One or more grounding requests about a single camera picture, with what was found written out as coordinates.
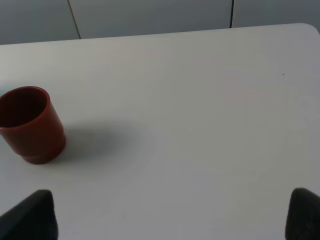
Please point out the red plastic cup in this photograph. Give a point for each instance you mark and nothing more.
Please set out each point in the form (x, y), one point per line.
(30, 125)

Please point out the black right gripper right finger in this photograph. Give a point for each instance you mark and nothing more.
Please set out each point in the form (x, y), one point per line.
(303, 217)

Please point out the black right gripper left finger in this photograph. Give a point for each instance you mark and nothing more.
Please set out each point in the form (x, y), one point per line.
(33, 218)

